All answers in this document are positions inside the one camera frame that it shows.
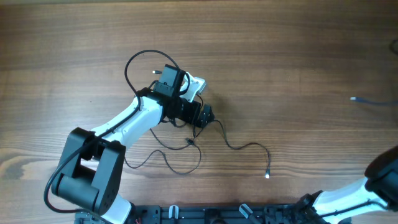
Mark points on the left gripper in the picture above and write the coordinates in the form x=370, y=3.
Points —
x=191, y=117

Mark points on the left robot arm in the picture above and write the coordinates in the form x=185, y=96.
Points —
x=89, y=172

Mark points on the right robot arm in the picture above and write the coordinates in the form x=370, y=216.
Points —
x=375, y=192

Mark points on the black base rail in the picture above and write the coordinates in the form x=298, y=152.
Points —
x=269, y=214

